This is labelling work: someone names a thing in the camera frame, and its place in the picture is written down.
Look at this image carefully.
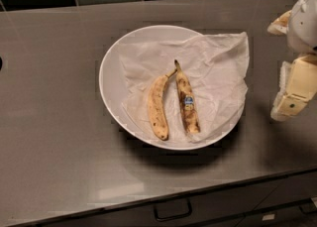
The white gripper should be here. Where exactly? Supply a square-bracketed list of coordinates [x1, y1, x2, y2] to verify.
[267, 0, 317, 122]

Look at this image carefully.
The brown banana with sticker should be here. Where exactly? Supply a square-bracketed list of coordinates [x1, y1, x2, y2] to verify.
[174, 60, 200, 134]

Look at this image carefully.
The yellow spotted banana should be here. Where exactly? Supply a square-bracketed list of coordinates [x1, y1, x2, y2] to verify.
[147, 69, 176, 141]

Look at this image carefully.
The white bowl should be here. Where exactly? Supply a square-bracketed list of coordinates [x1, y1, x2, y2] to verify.
[99, 25, 240, 151]

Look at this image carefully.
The white paper napkin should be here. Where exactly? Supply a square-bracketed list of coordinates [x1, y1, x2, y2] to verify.
[118, 33, 249, 146]

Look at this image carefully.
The black right drawer handle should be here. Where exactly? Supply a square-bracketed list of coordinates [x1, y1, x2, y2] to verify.
[299, 198, 317, 215]

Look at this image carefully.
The black drawer handle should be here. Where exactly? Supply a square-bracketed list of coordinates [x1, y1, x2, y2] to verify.
[299, 198, 317, 215]
[154, 199, 192, 222]

